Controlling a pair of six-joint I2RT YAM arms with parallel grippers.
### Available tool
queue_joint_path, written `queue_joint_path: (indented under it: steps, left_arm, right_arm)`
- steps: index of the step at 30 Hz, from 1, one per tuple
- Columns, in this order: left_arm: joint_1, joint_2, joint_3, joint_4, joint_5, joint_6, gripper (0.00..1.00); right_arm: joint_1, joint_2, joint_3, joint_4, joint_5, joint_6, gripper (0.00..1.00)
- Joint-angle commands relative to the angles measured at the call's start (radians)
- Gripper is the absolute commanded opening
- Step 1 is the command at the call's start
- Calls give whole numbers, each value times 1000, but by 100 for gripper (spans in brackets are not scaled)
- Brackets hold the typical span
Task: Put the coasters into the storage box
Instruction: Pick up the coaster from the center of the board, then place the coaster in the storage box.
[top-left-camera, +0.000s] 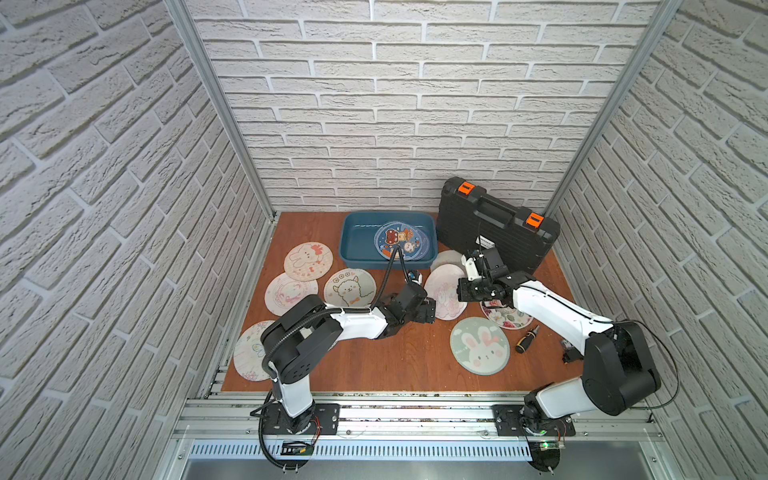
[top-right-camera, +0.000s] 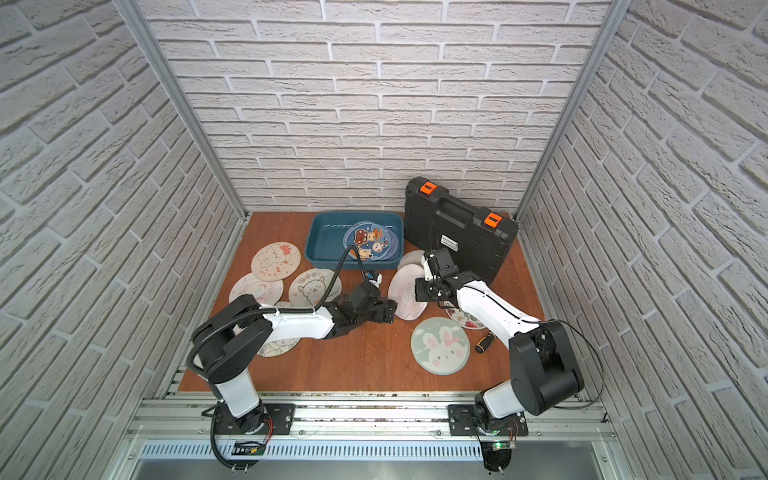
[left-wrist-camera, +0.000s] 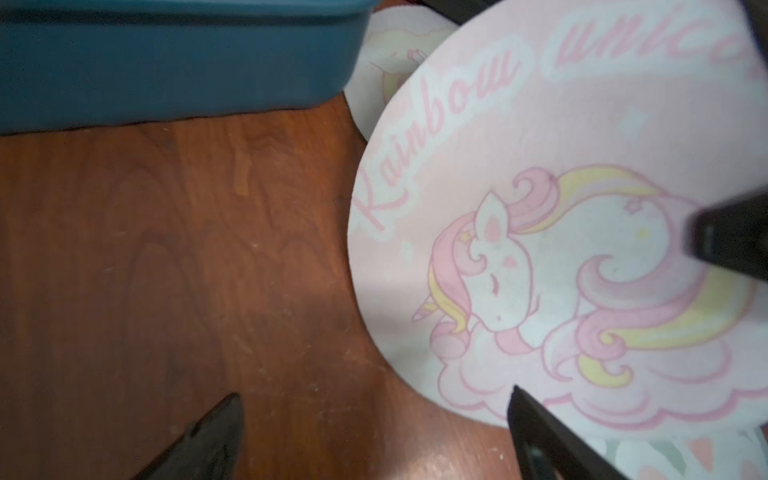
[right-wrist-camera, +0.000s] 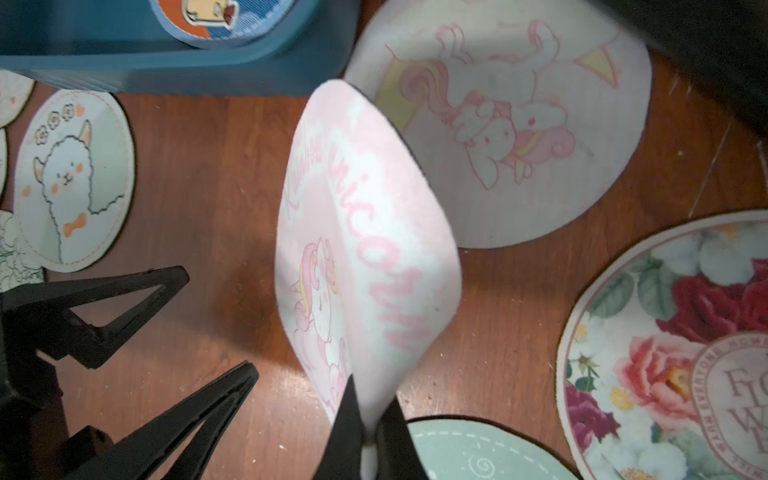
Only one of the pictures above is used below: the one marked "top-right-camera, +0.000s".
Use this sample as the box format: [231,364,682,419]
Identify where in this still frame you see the cream line-art coaster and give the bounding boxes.
[257,338,300,358]

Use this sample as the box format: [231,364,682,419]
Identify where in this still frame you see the green white bunny coaster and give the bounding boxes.
[411,317,471,376]

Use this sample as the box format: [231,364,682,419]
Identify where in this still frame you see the aluminium corner post right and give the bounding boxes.
[514,0,633,222]

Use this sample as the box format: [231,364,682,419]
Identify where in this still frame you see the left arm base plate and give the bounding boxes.
[213,402,296,435]

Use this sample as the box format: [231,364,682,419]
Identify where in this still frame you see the teal plastic storage box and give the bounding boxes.
[305,211,404,270]

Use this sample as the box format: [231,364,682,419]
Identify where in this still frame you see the aluminium corner post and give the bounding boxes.
[514,0,633,222]
[114,0,248,222]

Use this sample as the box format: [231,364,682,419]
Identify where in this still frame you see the black plastic tool case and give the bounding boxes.
[404,177,519,284]

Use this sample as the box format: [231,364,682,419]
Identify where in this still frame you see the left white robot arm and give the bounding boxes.
[186,280,397,432]

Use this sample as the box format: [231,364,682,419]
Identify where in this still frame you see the blue pink bunny coaster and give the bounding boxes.
[383,226,401,261]

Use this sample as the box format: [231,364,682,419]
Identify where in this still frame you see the black corrugated cable conduit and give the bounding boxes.
[185,244,370,379]

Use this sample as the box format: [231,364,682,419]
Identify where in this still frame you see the black yellow screwdriver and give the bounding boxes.
[475,333,496,354]

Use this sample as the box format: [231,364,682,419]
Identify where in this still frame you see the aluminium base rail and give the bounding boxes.
[124,392,618,462]

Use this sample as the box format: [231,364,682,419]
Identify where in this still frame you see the aluminium corner post left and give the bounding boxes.
[114,0,248,222]

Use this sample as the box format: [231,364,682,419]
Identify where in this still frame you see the white bear flower coaster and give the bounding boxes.
[289,268,334,308]

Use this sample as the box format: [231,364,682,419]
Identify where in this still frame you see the pink rainbow unicorn coaster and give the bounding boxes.
[228,273,284,305]

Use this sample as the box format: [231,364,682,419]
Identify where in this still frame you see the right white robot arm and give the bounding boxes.
[415,248,584,421]

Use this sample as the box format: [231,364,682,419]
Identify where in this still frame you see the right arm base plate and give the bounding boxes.
[447,404,529,438]

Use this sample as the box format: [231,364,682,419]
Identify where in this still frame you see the blue bear coaster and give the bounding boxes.
[342,221,387,261]

